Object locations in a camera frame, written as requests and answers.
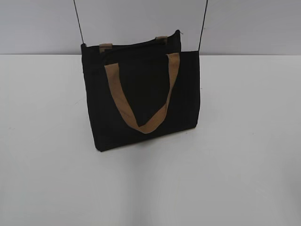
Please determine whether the thin black cord right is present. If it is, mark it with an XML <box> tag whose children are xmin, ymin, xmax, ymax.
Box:
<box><xmin>197</xmin><ymin>0</ymin><xmax>210</xmax><ymax>52</ymax></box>

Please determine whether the black canvas tote bag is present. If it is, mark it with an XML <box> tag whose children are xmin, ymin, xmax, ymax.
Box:
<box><xmin>81</xmin><ymin>30</ymin><xmax>200</xmax><ymax>152</ymax></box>

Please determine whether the thin black cord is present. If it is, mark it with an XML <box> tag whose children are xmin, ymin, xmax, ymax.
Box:
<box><xmin>73</xmin><ymin>0</ymin><xmax>86</xmax><ymax>47</ymax></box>
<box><xmin>197</xmin><ymin>0</ymin><xmax>210</xmax><ymax>52</ymax></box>

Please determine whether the thin black cord left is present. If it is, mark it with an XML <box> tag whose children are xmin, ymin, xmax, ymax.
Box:
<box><xmin>73</xmin><ymin>0</ymin><xmax>86</xmax><ymax>47</ymax></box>

